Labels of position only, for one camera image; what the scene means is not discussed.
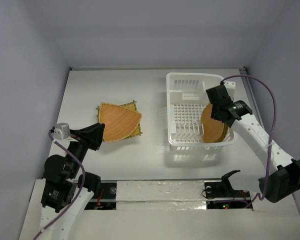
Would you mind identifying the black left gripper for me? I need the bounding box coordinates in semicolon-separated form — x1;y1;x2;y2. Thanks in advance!
66;121;106;177

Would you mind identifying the rounded woven bamboo tray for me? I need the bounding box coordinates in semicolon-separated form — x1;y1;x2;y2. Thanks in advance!
99;101;143;143

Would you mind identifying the rounded square woven basket plate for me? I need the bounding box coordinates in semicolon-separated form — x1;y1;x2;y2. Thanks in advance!
200;103;224;143

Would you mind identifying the square woven bamboo tray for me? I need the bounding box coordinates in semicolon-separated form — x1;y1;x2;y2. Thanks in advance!
95;99;143;142

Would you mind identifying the round woven bamboo plate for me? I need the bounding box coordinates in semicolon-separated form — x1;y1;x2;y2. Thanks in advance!
214;123;229;143

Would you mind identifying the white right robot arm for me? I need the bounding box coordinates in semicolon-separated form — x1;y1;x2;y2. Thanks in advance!
86;80;300;202

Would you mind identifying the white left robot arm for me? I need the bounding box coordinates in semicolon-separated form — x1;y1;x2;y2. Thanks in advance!
34;122;105;240

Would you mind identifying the white plastic dish rack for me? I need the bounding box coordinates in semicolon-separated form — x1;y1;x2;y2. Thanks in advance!
166;72;238;151

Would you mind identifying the white foam front panel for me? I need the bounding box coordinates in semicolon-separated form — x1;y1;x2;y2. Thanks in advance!
18;177;300;240

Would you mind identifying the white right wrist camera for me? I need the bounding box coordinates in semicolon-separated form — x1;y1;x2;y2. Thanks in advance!
221;80;236;101

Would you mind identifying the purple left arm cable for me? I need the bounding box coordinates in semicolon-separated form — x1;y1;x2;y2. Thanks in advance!
31;131;87;240

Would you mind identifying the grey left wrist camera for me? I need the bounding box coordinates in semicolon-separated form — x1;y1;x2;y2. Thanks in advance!
51;122;71;141

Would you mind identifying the aluminium side rail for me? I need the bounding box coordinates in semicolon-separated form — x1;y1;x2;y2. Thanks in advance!
239;67;277;141

